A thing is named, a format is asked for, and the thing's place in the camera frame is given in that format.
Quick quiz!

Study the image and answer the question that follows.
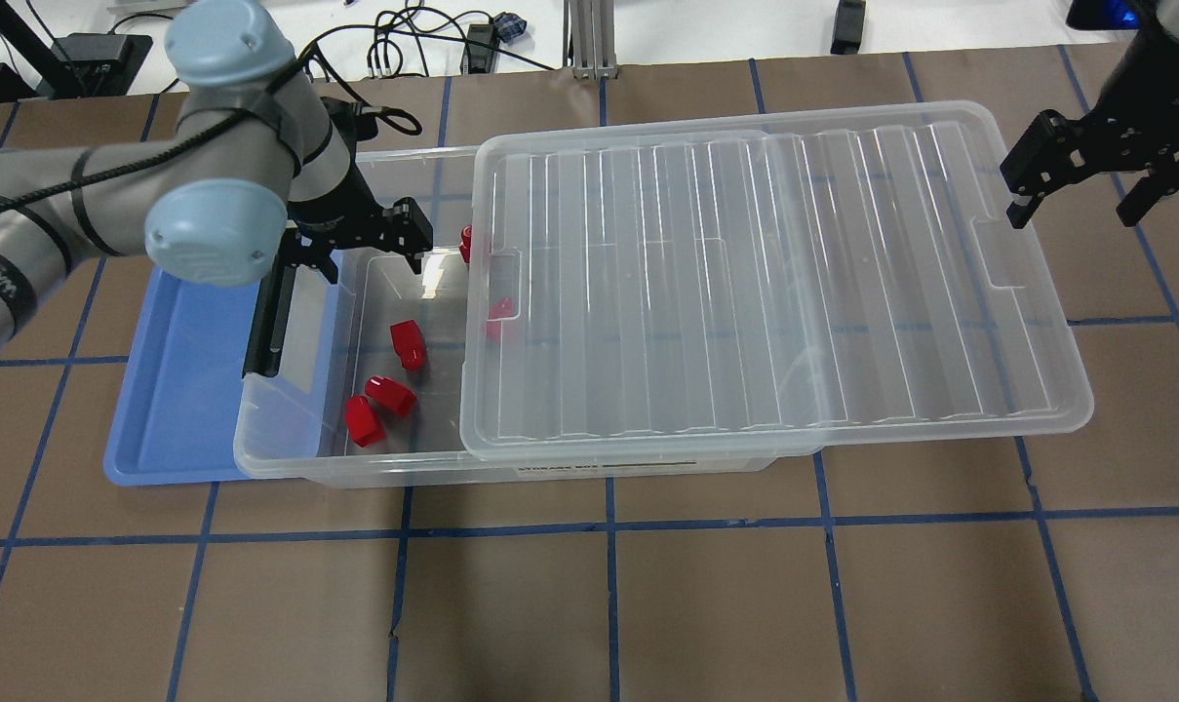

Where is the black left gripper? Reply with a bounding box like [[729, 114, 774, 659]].
[[282, 97, 433, 286]]

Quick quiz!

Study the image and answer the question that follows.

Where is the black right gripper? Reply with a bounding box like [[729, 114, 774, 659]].
[[1000, 28, 1179, 230]]

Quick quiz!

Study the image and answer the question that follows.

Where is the red block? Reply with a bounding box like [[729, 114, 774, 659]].
[[389, 319, 428, 373], [485, 296, 518, 345], [457, 225, 473, 265], [344, 395, 387, 450], [365, 376, 419, 418]]

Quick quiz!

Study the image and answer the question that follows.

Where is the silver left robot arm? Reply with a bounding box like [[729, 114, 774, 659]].
[[0, 1, 433, 350]]

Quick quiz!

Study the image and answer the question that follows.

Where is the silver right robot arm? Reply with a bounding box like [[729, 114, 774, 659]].
[[1001, 1, 1179, 228]]

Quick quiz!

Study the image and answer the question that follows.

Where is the clear plastic storage box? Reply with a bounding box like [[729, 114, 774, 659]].
[[232, 146, 771, 488]]

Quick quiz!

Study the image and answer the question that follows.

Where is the blue plastic tray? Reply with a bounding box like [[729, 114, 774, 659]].
[[103, 263, 345, 487]]

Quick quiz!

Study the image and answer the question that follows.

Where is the black box latch handle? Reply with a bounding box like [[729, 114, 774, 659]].
[[242, 263, 296, 378]]

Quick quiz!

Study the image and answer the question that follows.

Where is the aluminium frame post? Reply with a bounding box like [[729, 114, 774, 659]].
[[564, 0, 619, 81]]

